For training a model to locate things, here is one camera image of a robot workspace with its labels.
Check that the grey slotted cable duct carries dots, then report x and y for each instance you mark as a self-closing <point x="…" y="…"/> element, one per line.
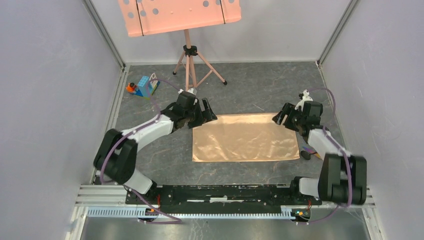
<point x="147" y="213"/>

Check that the peach satin napkin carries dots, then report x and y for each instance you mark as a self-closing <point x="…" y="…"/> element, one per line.
<point x="249" y="137"/>

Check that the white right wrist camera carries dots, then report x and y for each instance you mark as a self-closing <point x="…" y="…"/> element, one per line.
<point x="304" y="97"/>

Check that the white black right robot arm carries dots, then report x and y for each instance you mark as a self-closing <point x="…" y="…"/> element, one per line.
<point x="343" y="175"/>

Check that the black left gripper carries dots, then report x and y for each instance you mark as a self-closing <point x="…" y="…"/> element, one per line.
<point x="205" y="116"/>

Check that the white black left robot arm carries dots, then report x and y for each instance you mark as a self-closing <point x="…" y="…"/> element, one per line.
<point x="116" y="157"/>

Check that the black handled utensil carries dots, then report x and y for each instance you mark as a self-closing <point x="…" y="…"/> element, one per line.
<point x="307" y="153"/>

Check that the aluminium frame rail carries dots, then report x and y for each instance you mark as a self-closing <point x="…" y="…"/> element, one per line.
<point x="101" y="196"/>

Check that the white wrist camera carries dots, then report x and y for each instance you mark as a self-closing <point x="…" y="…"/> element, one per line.
<point x="304" y="97"/>
<point x="192" y="91"/>

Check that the colourful toy brick house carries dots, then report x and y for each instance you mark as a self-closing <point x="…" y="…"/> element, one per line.
<point x="146" y="86"/>

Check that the orange toy figure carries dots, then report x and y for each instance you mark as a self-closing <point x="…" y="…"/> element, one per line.
<point x="131" y="88"/>

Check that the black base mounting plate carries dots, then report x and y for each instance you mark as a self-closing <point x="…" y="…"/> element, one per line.
<point x="227" y="199"/>

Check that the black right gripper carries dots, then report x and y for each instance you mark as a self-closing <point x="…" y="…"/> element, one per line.
<point x="287" y="109"/>

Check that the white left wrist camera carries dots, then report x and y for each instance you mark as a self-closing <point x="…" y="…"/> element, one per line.
<point x="192" y="91"/>

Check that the pink music stand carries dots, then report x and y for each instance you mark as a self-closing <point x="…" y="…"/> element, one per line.
<point x="151" y="17"/>

